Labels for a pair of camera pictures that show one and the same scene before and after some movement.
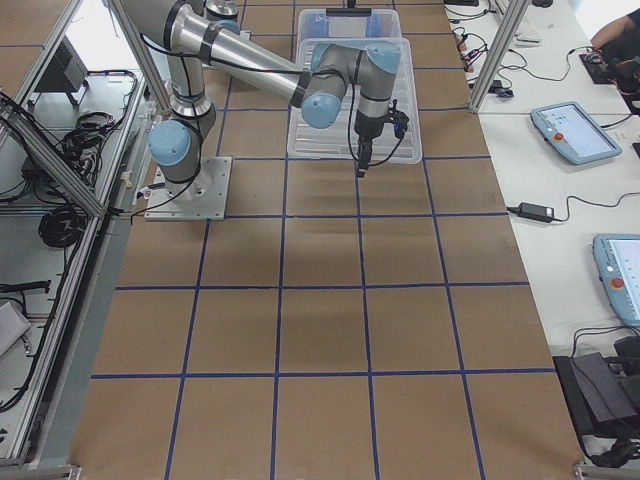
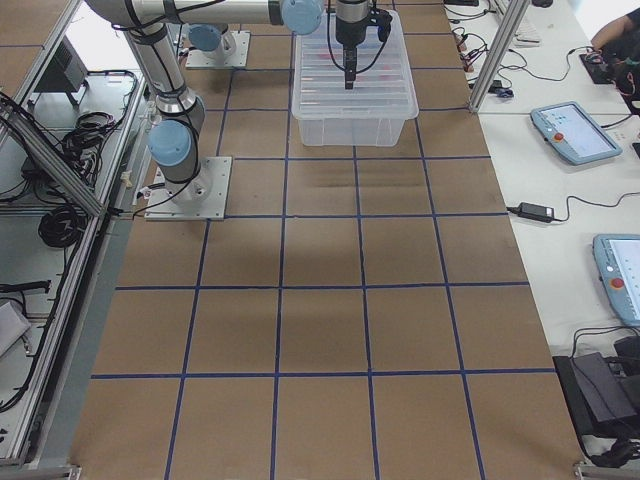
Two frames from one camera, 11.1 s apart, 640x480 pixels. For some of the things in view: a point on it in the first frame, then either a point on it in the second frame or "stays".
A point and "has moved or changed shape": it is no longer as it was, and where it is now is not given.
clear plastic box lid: (336, 143) has moved or changed shape
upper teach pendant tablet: (569, 128) stays
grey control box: (66, 71) stays
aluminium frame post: (508, 28) stays
